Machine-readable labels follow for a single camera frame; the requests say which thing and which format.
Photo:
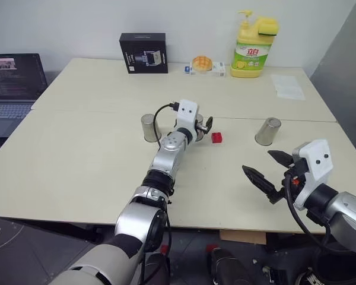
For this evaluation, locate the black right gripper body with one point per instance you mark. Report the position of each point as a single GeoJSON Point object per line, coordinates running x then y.
{"type": "Point", "coordinates": [296, 175]}

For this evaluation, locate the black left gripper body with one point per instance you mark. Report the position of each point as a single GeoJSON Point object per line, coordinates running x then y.
{"type": "Point", "coordinates": [207, 129]}

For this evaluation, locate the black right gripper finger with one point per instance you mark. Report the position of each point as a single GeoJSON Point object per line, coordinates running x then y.
{"type": "Point", "coordinates": [258, 178]}
{"type": "Point", "coordinates": [280, 157]}

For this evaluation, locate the steel cup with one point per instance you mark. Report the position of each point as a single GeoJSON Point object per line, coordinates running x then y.
{"type": "Point", "coordinates": [267, 132]}
{"type": "Point", "coordinates": [150, 127]}
{"type": "Point", "coordinates": [199, 137]}

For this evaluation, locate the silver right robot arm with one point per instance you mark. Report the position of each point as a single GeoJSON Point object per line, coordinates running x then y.
{"type": "Point", "coordinates": [344, 213]}

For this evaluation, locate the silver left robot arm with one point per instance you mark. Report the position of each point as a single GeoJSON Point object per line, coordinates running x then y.
{"type": "Point", "coordinates": [166, 157]}

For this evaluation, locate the small red block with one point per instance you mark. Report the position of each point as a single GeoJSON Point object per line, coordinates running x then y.
{"type": "Point", "coordinates": [216, 138]}

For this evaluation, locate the small white carton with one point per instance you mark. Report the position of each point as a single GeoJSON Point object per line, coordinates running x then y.
{"type": "Point", "coordinates": [219, 69]}

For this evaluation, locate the small blue white box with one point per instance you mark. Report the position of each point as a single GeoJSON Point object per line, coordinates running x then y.
{"type": "Point", "coordinates": [188, 70]}

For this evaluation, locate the golden bread bun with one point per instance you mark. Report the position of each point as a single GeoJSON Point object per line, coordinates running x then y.
{"type": "Point", "coordinates": [202, 63]}

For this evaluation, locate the brown cardboard piece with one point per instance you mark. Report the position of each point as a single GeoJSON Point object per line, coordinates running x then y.
{"type": "Point", "coordinates": [243, 237]}

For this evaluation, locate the yellow detergent pump bottle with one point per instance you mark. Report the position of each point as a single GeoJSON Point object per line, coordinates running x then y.
{"type": "Point", "coordinates": [249, 56]}

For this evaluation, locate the small red object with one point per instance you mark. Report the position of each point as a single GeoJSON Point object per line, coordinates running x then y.
{"type": "Point", "coordinates": [165, 249]}
{"type": "Point", "coordinates": [212, 247]}

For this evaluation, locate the dark rounded shape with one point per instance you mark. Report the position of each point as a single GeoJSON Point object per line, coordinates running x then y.
{"type": "Point", "coordinates": [228, 267]}

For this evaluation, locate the black product box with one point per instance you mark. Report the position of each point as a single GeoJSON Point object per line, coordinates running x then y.
{"type": "Point", "coordinates": [144, 53]}

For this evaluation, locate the grey partition panel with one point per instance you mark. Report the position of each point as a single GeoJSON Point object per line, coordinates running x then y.
{"type": "Point", "coordinates": [341, 74]}

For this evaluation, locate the yellow green sponge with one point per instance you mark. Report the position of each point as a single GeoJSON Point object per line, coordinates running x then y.
{"type": "Point", "coordinates": [267, 26]}

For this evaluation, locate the grey open laptop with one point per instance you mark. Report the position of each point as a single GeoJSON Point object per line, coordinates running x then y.
{"type": "Point", "coordinates": [12, 86]}

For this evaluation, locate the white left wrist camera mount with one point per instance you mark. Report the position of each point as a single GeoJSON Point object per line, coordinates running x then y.
{"type": "Point", "coordinates": [187, 115]}

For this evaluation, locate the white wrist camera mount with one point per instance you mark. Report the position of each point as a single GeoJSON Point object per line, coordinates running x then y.
{"type": "Point", "coordinates": [187, 115]}
{"type": "Point", "coordinates": [317, 160]}

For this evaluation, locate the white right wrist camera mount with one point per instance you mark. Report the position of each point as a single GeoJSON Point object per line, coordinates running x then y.
{"type": "Point", "coordinates": [317, 160]}

